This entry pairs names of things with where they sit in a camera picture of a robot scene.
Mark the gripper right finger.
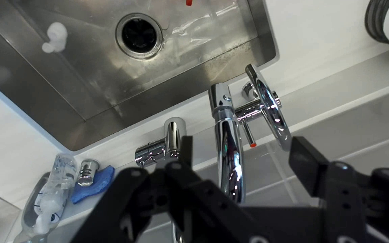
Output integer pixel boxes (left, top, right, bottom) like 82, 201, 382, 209
288, 136, 389, 243

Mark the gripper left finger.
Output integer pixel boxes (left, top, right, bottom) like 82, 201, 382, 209
71, 136, 260, 243

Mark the chrome gooseneck faucet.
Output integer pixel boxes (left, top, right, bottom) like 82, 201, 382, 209
208, 83, 246, 205

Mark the tap lever with orange tip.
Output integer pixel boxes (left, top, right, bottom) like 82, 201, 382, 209
241, 121, 258, 149

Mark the blue sponge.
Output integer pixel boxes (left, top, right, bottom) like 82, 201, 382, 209
70, 165, 116, 205

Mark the chrome cylinder cap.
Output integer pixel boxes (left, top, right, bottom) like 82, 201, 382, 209
77, 159, 101, 187

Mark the chrome flat spout tap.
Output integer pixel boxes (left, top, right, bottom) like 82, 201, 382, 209
235, 64, 292, 152

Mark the clear soap pump bottle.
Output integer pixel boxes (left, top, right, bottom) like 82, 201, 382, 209
32, 154, 78, 235

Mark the grey oval tray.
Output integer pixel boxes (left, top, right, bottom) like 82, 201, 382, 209
14, 171, 77, 243

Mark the sink drain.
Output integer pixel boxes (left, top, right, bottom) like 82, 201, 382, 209
115, 13, 164, 60

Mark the stainless steel sink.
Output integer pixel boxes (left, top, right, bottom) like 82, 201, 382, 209
0, 0, 278, 152

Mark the white plastic object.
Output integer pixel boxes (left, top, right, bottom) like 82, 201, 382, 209
42, 22, 69, 54

